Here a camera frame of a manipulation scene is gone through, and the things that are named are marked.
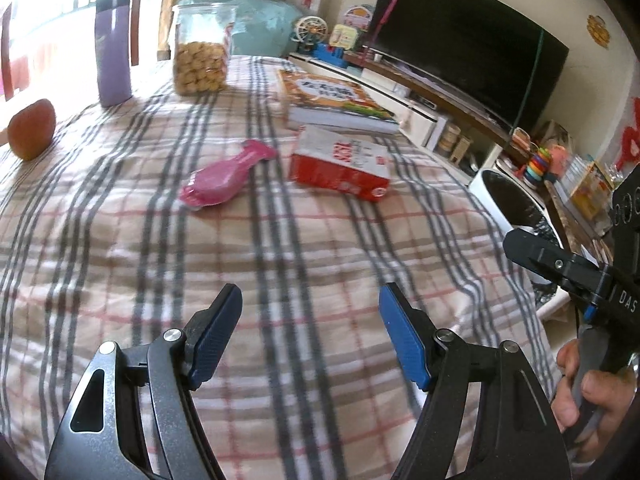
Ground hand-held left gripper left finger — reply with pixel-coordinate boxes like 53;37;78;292
44;282;244;480

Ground teal dust cover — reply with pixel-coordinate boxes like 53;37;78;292
175;0;303;58

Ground purple thermos bottle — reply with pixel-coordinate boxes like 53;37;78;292
94;0;135;108

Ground ferris wheel toy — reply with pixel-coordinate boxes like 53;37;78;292
291;15;328;53

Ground window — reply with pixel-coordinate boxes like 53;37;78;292
0;0;166;101

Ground colourful picture book box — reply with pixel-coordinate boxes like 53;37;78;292
570;162;613;221

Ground red heart ornament string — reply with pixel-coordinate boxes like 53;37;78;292
615;100;640;171

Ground green toy telephone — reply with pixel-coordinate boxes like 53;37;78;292
330;24;362;51

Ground black flat-screen television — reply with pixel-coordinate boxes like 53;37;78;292
361;0;571;135

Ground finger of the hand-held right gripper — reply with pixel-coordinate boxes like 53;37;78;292
502;228;608;295

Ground red and white box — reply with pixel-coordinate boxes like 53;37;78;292
289;124;392;204

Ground person's right hand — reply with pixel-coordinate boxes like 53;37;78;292
550;340;640;461

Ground pink toy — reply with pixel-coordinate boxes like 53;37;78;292
547;142;576;181

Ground stacked round containers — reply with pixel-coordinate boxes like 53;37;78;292
435;122;458;153

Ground clear cookie jar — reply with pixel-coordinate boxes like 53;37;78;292
171;2;240;96

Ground orange children's book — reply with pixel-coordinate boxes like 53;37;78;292
276;67;402;136

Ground pink snack packet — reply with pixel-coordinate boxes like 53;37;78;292
180;139;278;209

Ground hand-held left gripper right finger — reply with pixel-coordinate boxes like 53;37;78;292
378;282;571;480

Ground round red gold wall decal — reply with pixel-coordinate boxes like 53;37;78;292
586;14;611;50

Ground white television cabinet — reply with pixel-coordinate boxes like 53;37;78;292
287;50;506;171

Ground plaid blanket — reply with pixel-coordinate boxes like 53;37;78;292
0;52;562;480

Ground red orange fruit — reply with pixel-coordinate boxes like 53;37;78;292
9;99;57;162

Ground colourful round toy sign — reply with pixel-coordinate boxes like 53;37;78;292
342;4;376;28

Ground marble-top side cabinet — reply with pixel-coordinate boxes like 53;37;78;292
535;180;621;321

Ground blue toy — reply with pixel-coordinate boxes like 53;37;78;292
312;42;351;68

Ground rainbow stacking ring toy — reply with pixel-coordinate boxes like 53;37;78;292
522;146;551;188

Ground round white black bin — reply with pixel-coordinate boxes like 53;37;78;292
467;169;558;286

